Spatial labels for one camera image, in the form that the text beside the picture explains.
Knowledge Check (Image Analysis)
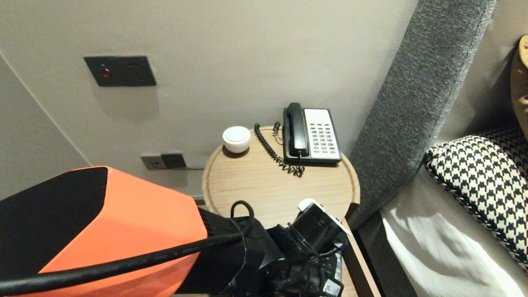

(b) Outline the black and white desk telephone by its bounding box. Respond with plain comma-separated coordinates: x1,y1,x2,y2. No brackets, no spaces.
283,107,342,167

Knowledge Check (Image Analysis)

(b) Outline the black and white wrist camera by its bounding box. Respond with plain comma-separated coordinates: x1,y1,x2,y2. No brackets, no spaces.
268,198,352,260

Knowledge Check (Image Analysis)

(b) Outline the dark wall switch panel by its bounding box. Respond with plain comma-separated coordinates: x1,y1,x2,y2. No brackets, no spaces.
83,55,157,87

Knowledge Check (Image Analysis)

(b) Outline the grey wall socket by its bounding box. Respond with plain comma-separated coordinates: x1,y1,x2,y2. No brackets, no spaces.
140,154,167,170

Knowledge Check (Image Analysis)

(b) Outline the beige upholstered headboard panel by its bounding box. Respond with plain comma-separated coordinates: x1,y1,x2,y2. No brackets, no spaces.
437,0,528,144

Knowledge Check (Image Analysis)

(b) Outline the black telephone handset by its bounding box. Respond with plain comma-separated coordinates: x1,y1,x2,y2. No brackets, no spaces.
286,102,309,157

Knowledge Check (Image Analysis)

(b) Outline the black white houndstooth pillow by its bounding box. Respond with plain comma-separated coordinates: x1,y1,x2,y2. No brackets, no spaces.
424,126,528,271

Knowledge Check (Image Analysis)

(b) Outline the tan brown cushion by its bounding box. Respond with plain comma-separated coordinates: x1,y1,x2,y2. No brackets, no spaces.
511,35,528,141

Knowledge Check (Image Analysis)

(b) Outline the dark grey bed base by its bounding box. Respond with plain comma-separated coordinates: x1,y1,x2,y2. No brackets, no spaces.
357,210,417,297

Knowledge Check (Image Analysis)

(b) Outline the white bedding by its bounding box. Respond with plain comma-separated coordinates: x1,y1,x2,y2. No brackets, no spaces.
379,165,528,297

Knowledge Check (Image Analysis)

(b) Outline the round wooden side table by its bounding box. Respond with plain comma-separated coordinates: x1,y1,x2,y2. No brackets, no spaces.
202,126,361,231

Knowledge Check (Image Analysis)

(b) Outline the grey fabric headboard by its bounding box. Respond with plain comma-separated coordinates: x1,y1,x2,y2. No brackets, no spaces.
349,0,497,229

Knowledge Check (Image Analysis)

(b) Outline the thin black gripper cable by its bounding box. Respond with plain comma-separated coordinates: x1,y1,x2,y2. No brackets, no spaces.
230,200,255,264

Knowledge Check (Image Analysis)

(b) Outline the white round bowl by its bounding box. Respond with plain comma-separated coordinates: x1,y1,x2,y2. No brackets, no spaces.
222,125,251,153

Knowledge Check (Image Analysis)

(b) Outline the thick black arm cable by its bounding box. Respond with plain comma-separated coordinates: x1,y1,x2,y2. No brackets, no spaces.
0,233,248,296

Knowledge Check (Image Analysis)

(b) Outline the black coiled telephone cord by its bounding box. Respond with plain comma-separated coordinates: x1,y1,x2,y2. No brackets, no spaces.
254,122,306,177

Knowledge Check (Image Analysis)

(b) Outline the wooden curved-front drawer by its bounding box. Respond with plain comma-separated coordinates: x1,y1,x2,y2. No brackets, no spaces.
337,219,382,297

